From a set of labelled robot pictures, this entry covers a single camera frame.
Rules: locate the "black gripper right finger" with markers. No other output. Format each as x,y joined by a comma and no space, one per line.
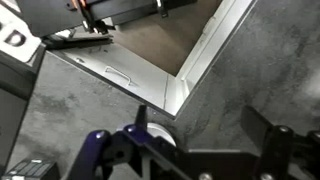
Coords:
255,126

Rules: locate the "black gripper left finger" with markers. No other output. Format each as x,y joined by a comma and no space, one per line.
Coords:
141,117

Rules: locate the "white ceramic bowl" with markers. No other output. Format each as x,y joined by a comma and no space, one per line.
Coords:
142,134

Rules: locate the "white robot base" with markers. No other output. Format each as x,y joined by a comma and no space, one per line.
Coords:
16,39

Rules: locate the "black clamp with orange handles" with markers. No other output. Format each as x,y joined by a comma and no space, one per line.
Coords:
89,24

